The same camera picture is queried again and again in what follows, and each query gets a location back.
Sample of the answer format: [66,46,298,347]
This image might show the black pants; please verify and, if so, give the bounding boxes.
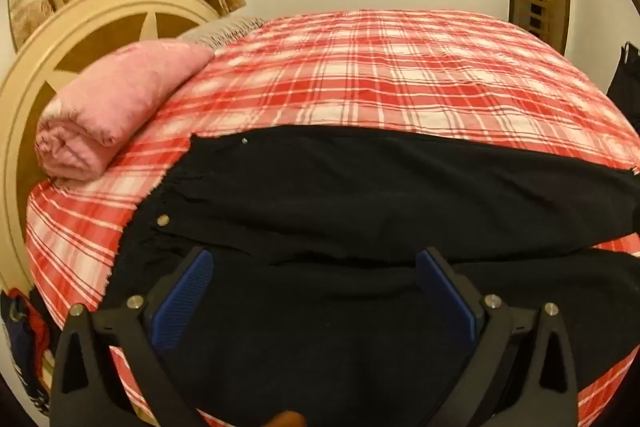
[100,134,640,427]

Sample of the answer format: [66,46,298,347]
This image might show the grey fringed blanket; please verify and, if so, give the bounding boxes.
[177,17,268,52]

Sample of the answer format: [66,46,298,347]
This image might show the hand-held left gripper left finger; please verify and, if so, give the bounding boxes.
[48,247,215,427]

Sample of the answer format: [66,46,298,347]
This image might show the cream wooden headboard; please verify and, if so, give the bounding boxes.
[0,0,223,303]

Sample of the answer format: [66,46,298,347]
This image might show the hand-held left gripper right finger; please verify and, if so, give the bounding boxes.
[416,247,581,427]

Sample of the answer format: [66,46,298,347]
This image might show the red plaid bed blanket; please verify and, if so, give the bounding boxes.
[25,9,640,427]

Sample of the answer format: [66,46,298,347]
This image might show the pink folded blanket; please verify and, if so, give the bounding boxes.
[36,39,216,182]

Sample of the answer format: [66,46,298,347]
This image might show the wooden railing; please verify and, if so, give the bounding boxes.
[520,0,556,36]

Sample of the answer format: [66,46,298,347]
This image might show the pile of colourful clothes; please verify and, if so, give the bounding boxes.
[0,289,53,408]

